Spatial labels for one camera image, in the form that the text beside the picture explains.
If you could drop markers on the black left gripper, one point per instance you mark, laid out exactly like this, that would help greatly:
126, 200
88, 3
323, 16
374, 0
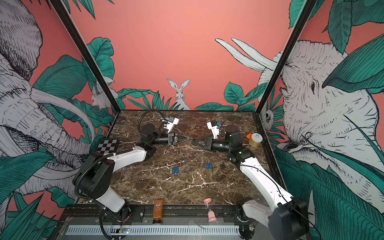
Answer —
173, 139

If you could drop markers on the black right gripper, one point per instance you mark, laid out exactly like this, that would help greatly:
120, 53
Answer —
209, 144

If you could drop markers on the black padlock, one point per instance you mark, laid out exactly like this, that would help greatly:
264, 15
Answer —
222, 165

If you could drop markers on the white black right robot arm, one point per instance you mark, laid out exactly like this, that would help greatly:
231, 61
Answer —
285, 216

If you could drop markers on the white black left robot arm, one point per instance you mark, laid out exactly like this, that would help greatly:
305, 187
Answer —
93, 180

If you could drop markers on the orange rectangular device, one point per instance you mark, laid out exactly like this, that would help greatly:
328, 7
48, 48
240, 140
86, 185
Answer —
158, 211

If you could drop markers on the black white checkerboard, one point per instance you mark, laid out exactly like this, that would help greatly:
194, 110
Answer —
107, 146

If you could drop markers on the pink hourglass timer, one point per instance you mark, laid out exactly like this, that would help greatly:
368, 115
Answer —
211, 215

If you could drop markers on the white ventilated strip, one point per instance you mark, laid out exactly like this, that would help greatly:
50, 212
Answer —
146, 230

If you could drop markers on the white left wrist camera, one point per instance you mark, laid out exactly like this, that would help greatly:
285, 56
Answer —
170, 123

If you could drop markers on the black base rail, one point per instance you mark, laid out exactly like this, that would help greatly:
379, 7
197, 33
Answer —
140, 213

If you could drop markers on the black corner frame post right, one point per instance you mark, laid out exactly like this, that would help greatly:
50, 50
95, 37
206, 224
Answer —
298, 27

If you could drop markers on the black corner frame post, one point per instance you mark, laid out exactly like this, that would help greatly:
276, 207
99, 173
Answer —
298, 27
70, 26

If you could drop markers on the black corner frame post left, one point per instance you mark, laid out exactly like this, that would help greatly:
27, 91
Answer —
70, 26

